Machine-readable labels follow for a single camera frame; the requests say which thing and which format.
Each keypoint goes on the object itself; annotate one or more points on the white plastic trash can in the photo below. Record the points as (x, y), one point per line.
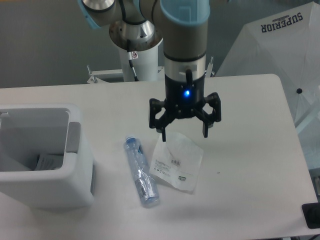
(30, 129)

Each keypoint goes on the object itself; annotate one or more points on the paper trash inside bin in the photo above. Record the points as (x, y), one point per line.
(49, 162)

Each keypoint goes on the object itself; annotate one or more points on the white superior umbrella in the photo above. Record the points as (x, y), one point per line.
(286, 44)

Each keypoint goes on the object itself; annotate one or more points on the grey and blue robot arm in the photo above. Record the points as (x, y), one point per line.
(99, 13)

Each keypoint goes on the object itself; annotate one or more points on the black device at table edge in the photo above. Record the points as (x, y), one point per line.
(311, 212)

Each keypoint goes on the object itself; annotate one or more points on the crushed clear plastic bottle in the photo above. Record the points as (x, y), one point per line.
(145, 184)

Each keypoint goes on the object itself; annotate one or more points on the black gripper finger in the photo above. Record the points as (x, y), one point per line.
(161, 114)
(208, 119)

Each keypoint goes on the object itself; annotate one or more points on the clear plastic packaging bag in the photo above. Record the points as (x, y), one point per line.
(177, 161)

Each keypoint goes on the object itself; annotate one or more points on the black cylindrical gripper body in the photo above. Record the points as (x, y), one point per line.
(184, 99)

